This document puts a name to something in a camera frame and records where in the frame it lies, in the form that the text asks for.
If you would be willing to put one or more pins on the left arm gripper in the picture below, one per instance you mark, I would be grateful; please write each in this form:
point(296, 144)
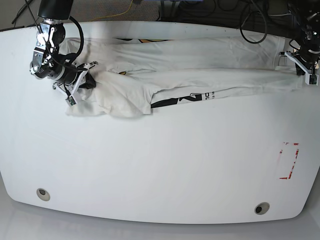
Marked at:
point(306, 43)

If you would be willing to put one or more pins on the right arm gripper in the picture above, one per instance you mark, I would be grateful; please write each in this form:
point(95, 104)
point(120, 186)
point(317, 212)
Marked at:
point(48, 62)

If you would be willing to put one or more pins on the white printed t-shirt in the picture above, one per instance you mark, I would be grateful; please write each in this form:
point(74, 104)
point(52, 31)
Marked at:
point(134, 76)

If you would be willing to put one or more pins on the black silver robot arm right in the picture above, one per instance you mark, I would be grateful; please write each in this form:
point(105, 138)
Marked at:
point(56, 8)

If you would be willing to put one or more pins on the red tape rectangle marking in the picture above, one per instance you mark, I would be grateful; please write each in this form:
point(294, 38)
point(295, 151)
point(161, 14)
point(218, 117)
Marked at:
point(287, 159)

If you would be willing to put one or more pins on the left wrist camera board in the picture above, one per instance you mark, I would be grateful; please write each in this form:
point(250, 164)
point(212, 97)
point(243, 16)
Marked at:
point(311, 79)

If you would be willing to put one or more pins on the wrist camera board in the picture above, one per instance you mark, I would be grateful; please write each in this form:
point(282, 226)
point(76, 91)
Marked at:
point(311, 79)
point(70, 101)

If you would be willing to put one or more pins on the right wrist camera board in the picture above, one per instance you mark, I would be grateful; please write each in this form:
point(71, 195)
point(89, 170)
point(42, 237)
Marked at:
point(70, 101)

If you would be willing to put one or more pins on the left table cable grommet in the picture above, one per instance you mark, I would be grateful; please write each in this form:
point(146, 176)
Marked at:
point(43, 194)

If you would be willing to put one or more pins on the table cable grommet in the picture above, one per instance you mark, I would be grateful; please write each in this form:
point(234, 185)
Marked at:
point(43, 194)
point(262, 208)

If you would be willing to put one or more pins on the right table cable grommet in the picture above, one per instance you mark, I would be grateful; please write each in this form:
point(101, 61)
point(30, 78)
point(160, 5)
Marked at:
point(262, 208)

